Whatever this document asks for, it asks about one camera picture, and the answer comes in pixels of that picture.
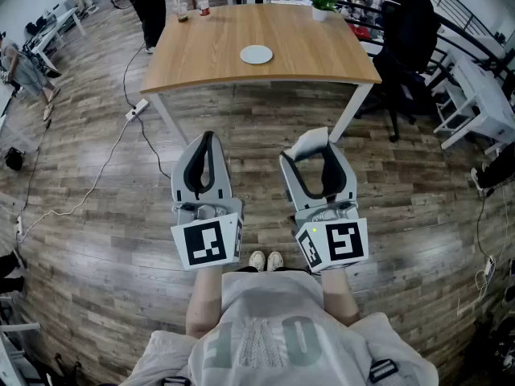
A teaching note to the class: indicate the black office chair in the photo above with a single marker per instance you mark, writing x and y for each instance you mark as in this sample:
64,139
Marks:
406,38

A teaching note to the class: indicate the person's white printed shirt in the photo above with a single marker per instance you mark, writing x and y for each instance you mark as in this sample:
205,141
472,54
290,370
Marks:
281,336

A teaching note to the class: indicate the black bag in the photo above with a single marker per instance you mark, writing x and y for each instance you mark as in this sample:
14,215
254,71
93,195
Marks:
14,159

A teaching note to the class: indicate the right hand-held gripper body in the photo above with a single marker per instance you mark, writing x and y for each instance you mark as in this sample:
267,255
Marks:
342,241

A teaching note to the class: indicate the person's left beige shoe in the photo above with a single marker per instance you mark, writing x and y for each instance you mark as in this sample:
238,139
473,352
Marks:
257,260

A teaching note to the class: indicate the green plant in white pot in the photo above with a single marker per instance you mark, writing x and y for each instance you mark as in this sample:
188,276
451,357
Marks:
320,2

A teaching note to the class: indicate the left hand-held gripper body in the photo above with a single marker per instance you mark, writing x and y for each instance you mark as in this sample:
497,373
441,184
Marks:
207,243

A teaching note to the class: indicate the person's beige shoe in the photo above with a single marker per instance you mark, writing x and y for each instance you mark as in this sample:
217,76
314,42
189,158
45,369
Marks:
257,260
274,260

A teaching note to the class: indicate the person's left forearm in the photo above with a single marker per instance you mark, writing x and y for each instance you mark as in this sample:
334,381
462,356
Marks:
205,300

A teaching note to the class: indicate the clear bottle with red label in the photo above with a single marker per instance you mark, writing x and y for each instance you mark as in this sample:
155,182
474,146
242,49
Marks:
203,4

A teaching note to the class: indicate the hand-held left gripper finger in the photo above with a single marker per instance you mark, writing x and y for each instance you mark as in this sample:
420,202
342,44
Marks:
222,175
180,175

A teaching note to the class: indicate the white object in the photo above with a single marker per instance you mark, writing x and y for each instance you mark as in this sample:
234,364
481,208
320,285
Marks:
310,143

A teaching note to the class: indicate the plastic cup with straw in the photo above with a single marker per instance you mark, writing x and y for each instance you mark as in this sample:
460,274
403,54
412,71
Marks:
182,12

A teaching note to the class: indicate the white desk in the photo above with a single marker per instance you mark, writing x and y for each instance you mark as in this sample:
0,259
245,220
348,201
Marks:
483,103
56,24

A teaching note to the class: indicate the white power strip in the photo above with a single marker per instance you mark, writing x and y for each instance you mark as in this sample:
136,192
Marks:
489,265
137,109

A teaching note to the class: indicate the white round plate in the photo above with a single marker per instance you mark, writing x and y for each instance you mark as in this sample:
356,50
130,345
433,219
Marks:
256,54

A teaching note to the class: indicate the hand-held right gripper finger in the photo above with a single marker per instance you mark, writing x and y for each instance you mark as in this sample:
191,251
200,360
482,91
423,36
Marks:
290,183
345,179

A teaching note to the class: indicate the white table leg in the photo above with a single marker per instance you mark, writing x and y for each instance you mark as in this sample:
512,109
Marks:
171,117
352,111

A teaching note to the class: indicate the person's right beige shoe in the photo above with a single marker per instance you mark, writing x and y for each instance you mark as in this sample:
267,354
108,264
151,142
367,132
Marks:
274,260

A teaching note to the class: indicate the person's right forearm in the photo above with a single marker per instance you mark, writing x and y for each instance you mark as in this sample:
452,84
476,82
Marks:
338,296

